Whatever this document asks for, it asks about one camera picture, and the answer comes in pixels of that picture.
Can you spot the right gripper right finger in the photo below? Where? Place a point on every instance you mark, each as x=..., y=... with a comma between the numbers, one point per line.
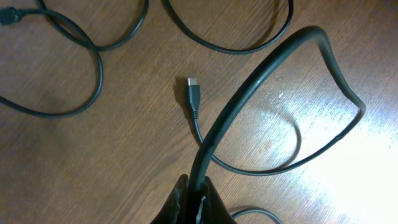
x=212, y=208

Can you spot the black USB cable thick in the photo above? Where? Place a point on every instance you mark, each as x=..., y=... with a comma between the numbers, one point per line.
x=243, y=94

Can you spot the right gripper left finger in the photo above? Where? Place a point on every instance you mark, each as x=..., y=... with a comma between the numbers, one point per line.
x=174, y=208

